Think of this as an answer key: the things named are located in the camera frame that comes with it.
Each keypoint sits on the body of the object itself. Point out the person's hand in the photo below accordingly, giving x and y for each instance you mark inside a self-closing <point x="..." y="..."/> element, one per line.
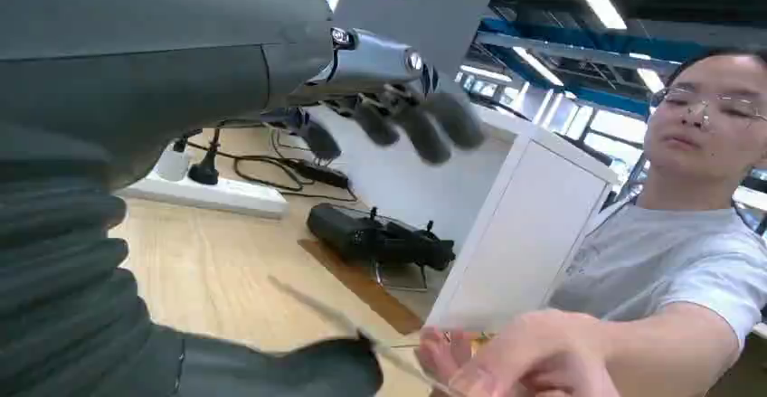
<point x="539" y="352"/>

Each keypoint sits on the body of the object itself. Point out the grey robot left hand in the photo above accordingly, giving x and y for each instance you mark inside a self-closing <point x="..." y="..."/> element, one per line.
<point x="150" y="53"/>

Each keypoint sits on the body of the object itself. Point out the white plug adapter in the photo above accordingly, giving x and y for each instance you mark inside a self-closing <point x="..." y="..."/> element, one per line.
<point x="174" y="163"/>

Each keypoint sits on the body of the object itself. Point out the white cabinet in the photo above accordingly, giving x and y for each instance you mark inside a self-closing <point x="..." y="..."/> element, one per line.
<point x="527" y="232"/>

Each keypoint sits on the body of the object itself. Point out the black plug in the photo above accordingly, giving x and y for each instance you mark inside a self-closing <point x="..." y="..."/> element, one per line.
<point x="205" y="172"/>

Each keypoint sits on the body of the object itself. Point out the person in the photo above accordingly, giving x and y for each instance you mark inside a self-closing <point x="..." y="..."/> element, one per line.
<point x="659" y="262"/>

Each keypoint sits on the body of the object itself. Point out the white power strip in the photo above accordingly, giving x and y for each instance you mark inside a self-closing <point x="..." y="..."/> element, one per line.
<point x="228" y="196"/>

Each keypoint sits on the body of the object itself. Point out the black power brick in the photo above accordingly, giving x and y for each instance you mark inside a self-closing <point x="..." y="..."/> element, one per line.
<point x="320" y="174"/>

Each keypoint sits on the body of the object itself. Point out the black remote controller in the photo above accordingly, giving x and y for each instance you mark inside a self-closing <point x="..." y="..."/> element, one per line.
<point x="359" y="235"/>

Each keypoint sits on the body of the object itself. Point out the ribbed grey left arm sleeve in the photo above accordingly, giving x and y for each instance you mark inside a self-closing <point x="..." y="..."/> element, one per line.
<point x="60" y="292"/>

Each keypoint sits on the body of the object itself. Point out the grey pillar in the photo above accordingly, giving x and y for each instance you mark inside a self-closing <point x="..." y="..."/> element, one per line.
<point x="431" y="17"/>

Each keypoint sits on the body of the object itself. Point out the clear-rimmed glasses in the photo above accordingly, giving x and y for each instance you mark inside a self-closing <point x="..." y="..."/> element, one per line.
<point x="689" y="103"/>

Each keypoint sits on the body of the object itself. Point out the blue ceiling beam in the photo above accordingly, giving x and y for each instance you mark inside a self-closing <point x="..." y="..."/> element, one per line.
<point x="599" y="41"/>

